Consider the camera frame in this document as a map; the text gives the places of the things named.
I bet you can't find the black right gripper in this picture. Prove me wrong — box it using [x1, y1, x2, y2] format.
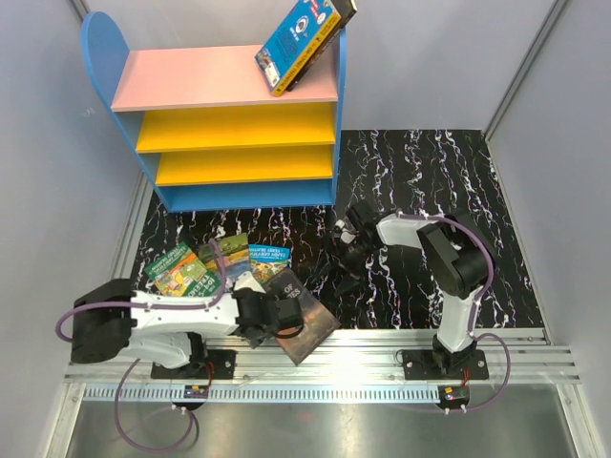
[311, 236, 380, 299]

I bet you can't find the dark Tale Of Two Cities book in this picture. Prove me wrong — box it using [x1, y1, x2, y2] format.
[263, 267, 340, 365]

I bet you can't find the blue treehouse paperback book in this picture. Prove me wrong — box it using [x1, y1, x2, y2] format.
[254, 1, 342, 96]

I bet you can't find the dark Three Days To See book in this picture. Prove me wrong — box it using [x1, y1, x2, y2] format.
[330, 0, 357, 22]

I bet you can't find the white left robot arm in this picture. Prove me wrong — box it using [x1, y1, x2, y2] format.
[67, 273, 305, 379]

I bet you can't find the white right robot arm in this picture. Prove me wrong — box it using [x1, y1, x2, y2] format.
[312, 200, 495, 379]

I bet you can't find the blue Animal Farm book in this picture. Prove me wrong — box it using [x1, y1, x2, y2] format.
[198, 234, 251, 291]

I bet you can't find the blue 26-Storey Treehouse book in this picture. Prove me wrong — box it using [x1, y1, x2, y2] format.
[249, 244, 291, 283]

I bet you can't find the green 104-Storey Treehouse book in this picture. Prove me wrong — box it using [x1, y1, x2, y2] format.
[144, 242, 221, 298]

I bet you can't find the black marble pattern mat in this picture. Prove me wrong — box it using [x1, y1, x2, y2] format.
[130, 130, 544, 329]

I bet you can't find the colourful wooden bookshelf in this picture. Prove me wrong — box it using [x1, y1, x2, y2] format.
[81, 11, 347, 213]

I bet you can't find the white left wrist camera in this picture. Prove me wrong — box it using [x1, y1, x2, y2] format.
[234, 271, 265, 294]

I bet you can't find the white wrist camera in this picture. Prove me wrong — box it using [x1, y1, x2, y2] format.
[333, 219, 356, 245]
[234, 271, 265, 294]

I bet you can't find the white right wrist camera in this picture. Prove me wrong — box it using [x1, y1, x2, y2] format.
[333, 219, 356, 245]

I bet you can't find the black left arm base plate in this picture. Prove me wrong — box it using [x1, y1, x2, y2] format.
[150, 349, 237, 381]

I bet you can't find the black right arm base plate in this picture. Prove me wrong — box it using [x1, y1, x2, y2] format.
[399, 349, 490, 382]

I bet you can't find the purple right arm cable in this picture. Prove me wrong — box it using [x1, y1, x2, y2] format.
[395, 212, 513, 414]

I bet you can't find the white slotted cable duct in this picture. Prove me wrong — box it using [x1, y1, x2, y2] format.
[83, 383, 439, 404]

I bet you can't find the aluminium mounting rail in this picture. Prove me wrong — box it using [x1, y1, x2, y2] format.
[64, 326, 583, 388]

